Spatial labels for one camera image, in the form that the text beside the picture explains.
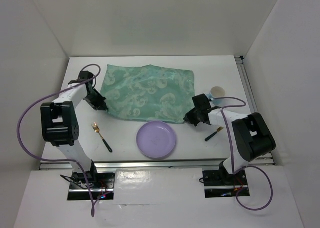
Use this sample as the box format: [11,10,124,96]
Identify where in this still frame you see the aluminium rail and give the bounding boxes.
[39,154,275,172]
[234,55,275,161]

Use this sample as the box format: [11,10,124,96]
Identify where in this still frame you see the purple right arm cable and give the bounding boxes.
[212,97,274,211]

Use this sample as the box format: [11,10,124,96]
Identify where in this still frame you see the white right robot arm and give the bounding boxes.
[184,94,276,184]

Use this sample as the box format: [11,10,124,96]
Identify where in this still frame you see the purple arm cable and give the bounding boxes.
[212,97,274,211]
[16,64,111,218]

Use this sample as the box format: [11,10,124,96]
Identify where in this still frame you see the lilac round plastic plate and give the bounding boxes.
[136,121,177,159]

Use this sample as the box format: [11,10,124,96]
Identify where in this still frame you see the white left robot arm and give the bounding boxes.
[40,71,108,188]

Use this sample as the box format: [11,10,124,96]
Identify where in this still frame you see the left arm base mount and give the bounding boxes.
[60,172,116,201]

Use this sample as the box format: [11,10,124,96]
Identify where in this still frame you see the gold fork green handle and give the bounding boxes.
[91,122,113,153]

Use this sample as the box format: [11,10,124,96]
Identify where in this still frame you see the gold knife green handle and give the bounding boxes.
[205,127,223,142]

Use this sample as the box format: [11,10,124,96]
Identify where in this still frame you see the teal patterned satin cloth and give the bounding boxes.
[100,64,195,124]

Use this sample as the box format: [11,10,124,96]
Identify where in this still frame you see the blue cup white inside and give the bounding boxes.
[206,86,226,105]

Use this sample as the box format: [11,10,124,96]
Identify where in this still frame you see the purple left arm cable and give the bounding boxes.
[16,64,111,218]

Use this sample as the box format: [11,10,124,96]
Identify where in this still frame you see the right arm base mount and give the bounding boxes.
[199,170,250,198]

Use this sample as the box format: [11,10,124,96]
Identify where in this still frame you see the right side aluminium rail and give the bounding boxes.
[234,55,275,161]

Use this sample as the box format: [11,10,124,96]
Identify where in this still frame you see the front aluminium rail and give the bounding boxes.
[39,154,275,172]

